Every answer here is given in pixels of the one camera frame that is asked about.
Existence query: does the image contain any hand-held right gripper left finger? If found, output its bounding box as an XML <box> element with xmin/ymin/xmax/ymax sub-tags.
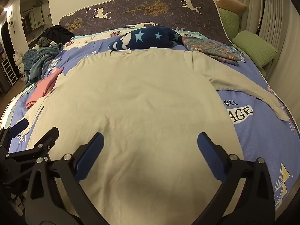
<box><xmin>25</xmin><ymin>132</ymin><xmax>110</xmax><ymax>225</ymax></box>

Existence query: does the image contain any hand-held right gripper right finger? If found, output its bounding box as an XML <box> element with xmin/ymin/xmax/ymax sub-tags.
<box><xmin>194</xmin><ymin>132</ymin><xmax>276</xmax><ymax>225</ymax></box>

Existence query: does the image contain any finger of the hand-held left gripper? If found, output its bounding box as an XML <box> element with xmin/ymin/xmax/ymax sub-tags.
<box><xmin>6</xmin><ymin>127</ymin><xmax>60</xmax><ymax>169</ymax></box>
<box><xmin>0</xmin><ymin>119</ymin><xmax>29</xmax><ymax>146</ymax></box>

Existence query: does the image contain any beige long sleeve shirt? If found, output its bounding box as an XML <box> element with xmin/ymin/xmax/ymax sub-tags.
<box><xmin>17</xmin><ymin>47</ymin><xmax>290</xmax><ymax>218</ymax></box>

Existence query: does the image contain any dark clothes pile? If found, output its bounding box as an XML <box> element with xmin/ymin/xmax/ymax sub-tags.
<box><xmin>37</xmin><ymin>25</ymin><xmax>75</xmax><ymax>47</ymax></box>

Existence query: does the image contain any pink folded cloth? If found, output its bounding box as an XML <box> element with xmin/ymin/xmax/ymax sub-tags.
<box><xmin>25</xmin><ymin>67</ymin><xmax>64</xmax><ymax>109</ymax></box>

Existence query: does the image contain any blue printed bedsheet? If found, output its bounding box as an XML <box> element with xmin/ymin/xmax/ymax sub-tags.
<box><xmin>0</xmin><ymin>34</ymin><xmax>298</xmax><ymax>216</ymax></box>

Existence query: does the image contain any white shelf rack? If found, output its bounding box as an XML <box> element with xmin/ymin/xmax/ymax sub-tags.
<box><xmin>1</xmin><ymin>57</ymin><xmax>17</xmax><ymax>85</ymax></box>

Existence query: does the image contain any white cat figurine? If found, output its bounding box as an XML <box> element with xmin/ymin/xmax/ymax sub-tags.
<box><xmin>13</xmin><ymin>53</ymin><xmax>23</xmax><ymax>67</ymax></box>

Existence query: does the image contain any teal fleece blanket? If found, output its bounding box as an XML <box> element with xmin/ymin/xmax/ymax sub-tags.
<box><xmin>23</xmin><ymin>43</ymin><xmax>63</xmax><ymax>89</ymax></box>

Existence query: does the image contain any teal floral folded cloth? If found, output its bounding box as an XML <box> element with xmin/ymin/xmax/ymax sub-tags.
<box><xmin>181</xmin><ymin>36</ymin><xmax>243</xmax><ymax>66</ymax></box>

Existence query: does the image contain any large green pillow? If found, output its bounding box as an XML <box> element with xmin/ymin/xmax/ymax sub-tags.
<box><xmin>232</xmin><ymin>30</ymin><xmax>278</xmax><ymax>69</ymax></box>

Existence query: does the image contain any navy star print blanket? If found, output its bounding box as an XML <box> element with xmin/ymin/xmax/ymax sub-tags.
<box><xmin>108</xmin><ymin>26</ymin><xmax>183</xmax><ymax>51</ymax></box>

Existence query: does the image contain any small green pillow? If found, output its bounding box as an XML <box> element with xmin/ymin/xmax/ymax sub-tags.
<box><xmin>218</xmin><ymin>8</ymin><xmax>240</xmax><ymax>41</ymax></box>

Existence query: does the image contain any tan pillow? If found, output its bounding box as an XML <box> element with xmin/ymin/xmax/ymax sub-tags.
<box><xmin>216</xmin><ymin>0</ymin><xmax>248</xmax><ymax>17</ymax></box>

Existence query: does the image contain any black floor lamp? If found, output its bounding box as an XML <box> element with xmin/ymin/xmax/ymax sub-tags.
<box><xmin>256</xmin><ymin>0</ymin><xmax>270</xmax><ymax>36</ymax></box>

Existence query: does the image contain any white pleated curtain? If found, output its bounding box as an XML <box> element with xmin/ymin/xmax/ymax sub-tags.
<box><xmin>242</xmin><ymin>0</ymin><xmax>296</xmax><ymax>50</ymax></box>

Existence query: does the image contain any white wall ornament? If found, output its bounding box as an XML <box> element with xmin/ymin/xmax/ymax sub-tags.
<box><xmin>7</xmin><ymin>13</ymin><xmax>16</xmax><ymax>34</ymax></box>

